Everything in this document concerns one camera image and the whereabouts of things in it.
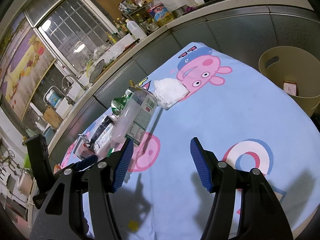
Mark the clear plastic bottle green cap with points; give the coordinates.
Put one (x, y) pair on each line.
(134, 119)

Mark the chrome kitchen faucet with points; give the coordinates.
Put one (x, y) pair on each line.
(68, 81)

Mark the glass pot lid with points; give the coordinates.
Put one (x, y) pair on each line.
(96, 71)

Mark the beige trash bin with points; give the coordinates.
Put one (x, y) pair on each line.
(286, 64)

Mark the white tissue pack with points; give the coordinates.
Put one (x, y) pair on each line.
(169, 91)

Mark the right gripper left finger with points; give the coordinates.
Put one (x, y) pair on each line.
(80, 199)

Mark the wooden cutting board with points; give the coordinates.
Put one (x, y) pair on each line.
(52, 118)

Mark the yellow snack wrapper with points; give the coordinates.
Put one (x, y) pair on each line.
(136, 86)

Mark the crushed green soda can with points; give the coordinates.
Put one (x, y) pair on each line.
(118, 104)

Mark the white plastic jug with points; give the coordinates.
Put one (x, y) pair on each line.
(135, 30)

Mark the cooking oil bottle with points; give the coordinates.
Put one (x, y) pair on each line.
(159, 13)

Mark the Peppa Pig blue tablecloth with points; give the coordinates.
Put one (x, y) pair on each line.
(240, 116)

